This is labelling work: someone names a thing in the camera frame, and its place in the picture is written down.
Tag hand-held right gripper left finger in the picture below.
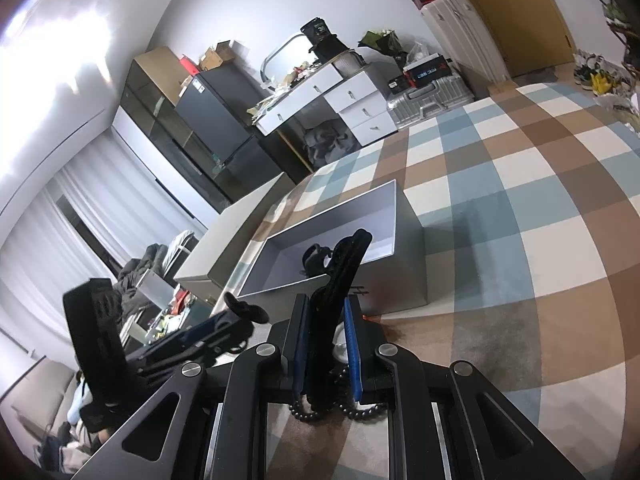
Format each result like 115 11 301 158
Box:
72 294 313 480

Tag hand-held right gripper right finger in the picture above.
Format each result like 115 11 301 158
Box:
344 294 587 480

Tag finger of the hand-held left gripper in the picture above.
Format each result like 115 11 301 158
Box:
125 310 251 367
222 291 269 325

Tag long black hair clip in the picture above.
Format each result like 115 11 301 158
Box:
301 229 374 413

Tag black claw hair clip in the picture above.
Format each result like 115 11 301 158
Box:
302 244 333 277

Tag grey cardboard box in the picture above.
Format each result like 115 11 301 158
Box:
235 179 430 317

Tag cluttered glass side table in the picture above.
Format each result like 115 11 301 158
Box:
132 280 221 348

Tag grey box lid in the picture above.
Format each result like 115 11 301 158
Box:
174 172 297 303

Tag beige sofa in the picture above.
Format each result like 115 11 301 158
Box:
0 355 81 443

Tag grey jacket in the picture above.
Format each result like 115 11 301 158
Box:
117 242 176 321

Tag white curtain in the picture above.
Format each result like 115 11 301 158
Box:
0 135 208 356

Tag checked blanket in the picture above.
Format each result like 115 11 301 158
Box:
210 80 640 480

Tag dark grey bag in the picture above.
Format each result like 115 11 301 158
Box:
302 120 361 167

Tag black refrigerator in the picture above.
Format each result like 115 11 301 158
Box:
175 70 283 196

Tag dark glass cabinet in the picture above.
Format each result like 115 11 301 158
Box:
112 55 236 213

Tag pile of papers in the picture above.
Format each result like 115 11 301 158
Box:
250 60 331 122

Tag white desk with drawers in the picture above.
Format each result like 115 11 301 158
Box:
252 62 401 150

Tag oval chrome mirror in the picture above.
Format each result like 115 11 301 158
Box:
260 32 313 92

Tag brown cardboard box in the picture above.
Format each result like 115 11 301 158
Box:
200 40 248 72

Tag silver suitcase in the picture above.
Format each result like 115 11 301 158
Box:
387 77 476 126

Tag white ribbed basket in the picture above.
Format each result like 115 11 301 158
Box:
332 50 368 74

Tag black appliance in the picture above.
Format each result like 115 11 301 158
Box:
300 17 351 58

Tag black box with red print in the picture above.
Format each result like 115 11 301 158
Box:
402 55 453 89

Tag green wrapped bouquet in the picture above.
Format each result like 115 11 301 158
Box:
357 30 406 64

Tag white suitcase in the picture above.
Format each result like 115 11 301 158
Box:
420 0 511 83

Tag pile of shoes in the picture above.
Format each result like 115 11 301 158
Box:
572 50 628 94

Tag wooden door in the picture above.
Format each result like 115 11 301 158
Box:
450 0 576 78

